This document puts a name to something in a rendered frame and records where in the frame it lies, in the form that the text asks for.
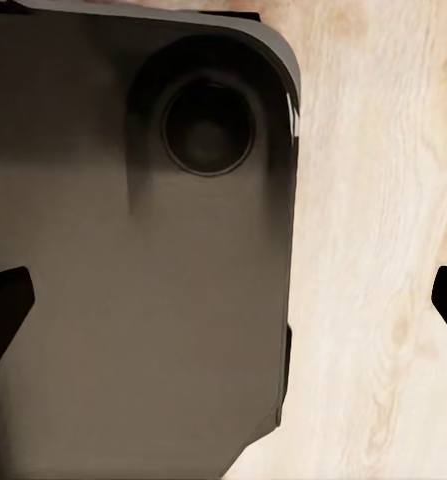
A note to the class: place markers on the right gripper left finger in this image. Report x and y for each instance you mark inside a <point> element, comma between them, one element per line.
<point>16,300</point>

